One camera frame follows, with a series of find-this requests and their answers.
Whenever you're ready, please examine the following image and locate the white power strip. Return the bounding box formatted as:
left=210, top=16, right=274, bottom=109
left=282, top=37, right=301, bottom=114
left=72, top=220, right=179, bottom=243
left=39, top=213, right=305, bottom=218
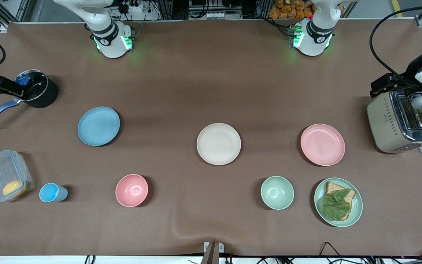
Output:
left=118, top=2, right=144, bottom=14

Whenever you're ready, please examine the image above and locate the green bowl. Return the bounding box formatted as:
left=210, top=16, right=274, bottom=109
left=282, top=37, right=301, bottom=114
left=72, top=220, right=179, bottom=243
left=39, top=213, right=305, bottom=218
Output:
left=261, top=176, right=295, bottom=210

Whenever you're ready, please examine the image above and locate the bread slice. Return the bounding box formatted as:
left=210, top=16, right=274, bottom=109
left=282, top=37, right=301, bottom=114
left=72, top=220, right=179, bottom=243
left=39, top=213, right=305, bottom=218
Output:
left=323, top=182, right=356, bottom=220

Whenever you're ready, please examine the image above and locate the black pot with blue handle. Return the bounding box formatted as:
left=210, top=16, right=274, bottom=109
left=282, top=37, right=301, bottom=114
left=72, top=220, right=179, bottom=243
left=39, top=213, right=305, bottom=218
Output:
left=0, top=69, right=59, bottom=126

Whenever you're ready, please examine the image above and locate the pink plate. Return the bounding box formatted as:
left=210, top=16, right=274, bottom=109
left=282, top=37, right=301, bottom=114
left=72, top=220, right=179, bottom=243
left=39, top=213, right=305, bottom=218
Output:
left=300, top=124, right=345, bottom=166

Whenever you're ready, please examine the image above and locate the green lettuce leaf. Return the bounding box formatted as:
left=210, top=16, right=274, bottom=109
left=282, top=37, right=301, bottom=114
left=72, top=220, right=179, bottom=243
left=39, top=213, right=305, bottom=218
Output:
left=322, top=189, right=351, bottom=221

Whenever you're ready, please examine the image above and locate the brown table mat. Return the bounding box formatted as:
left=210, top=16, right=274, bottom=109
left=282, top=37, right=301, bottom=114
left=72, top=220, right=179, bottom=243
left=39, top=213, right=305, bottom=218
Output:
left=0, top=20, right=422, bottom=256

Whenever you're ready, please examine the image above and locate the yellow round food piece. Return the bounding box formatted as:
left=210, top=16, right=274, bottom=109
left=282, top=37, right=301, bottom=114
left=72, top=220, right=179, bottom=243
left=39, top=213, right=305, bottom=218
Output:
left=3, top=180, right=27, bottom=198

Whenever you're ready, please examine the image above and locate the black looped floor cable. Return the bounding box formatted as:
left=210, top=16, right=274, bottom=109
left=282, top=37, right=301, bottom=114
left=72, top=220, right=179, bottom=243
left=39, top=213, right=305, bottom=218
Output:
left=319, top=242, right=343, bottom=264

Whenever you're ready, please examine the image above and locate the beige chrome toaster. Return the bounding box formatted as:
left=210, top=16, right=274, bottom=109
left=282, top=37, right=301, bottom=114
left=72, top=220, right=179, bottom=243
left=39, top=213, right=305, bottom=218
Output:
left=367, top=85, right=422, bottom=154

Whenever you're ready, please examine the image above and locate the glass lid with blue knob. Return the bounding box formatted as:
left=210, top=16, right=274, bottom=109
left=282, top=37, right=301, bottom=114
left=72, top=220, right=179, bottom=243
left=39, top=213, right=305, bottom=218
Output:
left=12, top=70, right=48, bottom=102

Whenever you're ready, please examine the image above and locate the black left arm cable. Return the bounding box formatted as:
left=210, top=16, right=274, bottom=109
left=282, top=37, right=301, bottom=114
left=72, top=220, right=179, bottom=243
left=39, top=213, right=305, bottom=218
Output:
left=369, top=4, right=422, bottom=87

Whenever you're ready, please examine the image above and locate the metal table clamp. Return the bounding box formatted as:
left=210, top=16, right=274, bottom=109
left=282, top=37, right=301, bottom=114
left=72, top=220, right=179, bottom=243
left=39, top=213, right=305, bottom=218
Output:
left=204, top=241, right=224, bottom=264

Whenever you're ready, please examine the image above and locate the bag of orange snacks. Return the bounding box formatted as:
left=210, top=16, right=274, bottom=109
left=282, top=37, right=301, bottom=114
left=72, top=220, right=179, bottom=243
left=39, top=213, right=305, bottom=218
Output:
left=269, top=0, right=343, bottom=19

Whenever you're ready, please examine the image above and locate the pink bowl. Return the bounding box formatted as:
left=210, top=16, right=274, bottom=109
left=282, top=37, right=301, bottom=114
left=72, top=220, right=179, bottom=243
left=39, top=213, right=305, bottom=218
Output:
left=115, top=174, right=149, bottom=208

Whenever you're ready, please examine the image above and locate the blue plate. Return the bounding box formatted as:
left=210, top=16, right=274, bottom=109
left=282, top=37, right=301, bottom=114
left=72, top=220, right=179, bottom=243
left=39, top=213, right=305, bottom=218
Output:
left=78, top=106, right=121, bottom=147

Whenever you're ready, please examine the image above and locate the beige plate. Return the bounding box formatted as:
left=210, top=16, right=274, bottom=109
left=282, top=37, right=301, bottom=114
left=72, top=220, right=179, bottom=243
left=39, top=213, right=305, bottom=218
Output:
left=196, top=123, right=241, bottom=165

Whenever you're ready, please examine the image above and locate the green plate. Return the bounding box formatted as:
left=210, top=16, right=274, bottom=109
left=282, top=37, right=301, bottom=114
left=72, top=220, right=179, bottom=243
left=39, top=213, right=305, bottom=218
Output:
left=314, top=177, right=363, bottom=228

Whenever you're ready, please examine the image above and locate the blue cup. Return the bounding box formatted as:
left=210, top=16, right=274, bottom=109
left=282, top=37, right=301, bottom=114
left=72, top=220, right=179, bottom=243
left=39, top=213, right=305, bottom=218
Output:
left=39, top=183, right=69, bottom=203

